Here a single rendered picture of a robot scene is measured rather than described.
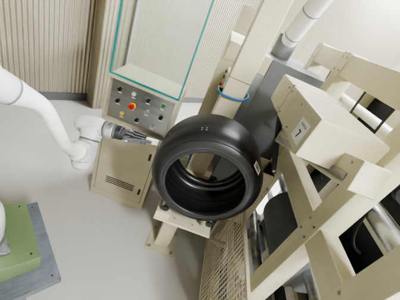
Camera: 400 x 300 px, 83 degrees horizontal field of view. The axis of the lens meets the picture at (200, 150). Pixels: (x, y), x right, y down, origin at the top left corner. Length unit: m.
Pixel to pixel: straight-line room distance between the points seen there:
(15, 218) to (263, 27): 1.56
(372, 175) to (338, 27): 4.04
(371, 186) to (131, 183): 1.91
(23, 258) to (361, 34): 4.66
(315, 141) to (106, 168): 1.87
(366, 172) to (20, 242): 1.43
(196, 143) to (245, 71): 0.52
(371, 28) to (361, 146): 3.81
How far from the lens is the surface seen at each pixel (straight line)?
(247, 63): 1.32
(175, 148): 1.08
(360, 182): 0.82
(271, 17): 1.31
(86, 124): 1.30
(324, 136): 0.82
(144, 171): 2.15
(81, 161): 1.28
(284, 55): 1.90
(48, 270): 1.44
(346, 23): 4.72
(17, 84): 0.95
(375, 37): 4.56
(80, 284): 2.12
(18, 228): 1.47
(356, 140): 0.86
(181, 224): 1.49
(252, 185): 1.17
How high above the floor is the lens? 1.94
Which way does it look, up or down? 31 degrees down
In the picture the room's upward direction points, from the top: 25 degrees clockwise
